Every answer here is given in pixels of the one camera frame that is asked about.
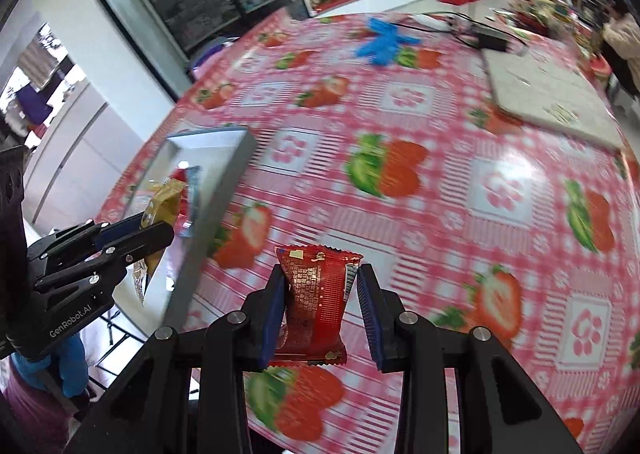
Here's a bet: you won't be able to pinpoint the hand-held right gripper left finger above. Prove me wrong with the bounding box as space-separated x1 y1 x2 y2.
65 265 287 454

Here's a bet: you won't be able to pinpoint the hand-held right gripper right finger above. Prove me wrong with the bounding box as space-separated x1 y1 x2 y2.
355 263 583 454

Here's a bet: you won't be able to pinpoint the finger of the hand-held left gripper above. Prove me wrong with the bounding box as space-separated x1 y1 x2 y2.
34 221 175 311
27 211 146 281

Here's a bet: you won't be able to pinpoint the gold snack packet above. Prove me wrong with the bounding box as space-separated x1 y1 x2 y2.
132 178 184 308

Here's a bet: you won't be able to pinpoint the plain red snack packet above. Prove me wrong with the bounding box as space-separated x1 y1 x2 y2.
271 243 364 368

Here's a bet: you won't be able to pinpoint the grey cardboard box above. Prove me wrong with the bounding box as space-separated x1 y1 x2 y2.
119 126 257 331

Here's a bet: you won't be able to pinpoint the person's left forearm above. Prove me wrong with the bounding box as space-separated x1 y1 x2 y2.
0 369 72 454

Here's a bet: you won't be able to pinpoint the person's left hand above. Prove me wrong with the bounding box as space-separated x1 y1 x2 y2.
12 333 89 398

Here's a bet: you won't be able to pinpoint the blue disposable gloves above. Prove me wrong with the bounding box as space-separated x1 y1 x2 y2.
354 17 427 68

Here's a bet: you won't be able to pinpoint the white folded mat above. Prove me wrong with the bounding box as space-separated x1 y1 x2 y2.
481 48 624 151

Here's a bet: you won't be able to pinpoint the black power adapter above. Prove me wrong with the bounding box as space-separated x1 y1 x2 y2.
472 28 512 53

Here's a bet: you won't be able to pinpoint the red round side table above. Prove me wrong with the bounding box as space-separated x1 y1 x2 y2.
589 56 614 80

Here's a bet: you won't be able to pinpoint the pile of gift boxes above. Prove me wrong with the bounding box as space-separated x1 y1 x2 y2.
509 0 602 56

